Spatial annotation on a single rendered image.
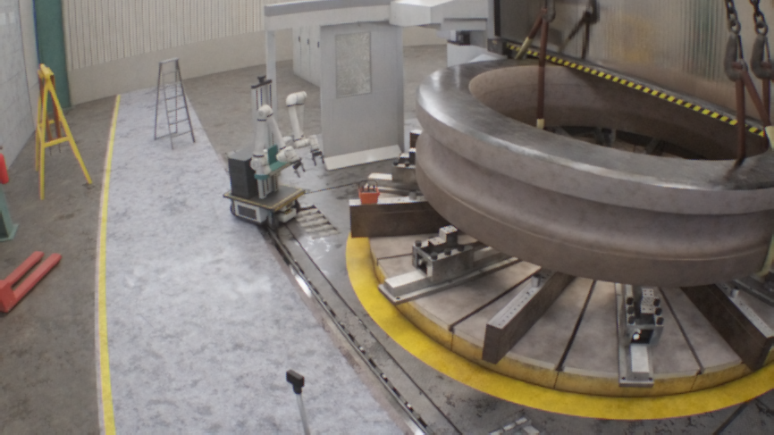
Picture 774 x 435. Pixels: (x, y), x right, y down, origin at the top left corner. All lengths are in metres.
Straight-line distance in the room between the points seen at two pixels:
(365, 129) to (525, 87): 2.70
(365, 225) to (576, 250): 2.57
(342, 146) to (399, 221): 3.08
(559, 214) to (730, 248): 1.73
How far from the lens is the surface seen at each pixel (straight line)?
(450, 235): 5.08
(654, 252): 4.42
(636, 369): 4.24
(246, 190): 7.18
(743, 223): 4.87
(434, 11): 7.63
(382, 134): 9.14
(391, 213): 6.02
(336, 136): 8.83
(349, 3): 8.36
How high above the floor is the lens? 3.15
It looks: 23 degrees down
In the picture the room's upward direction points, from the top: 1 degrees counter-clockwise
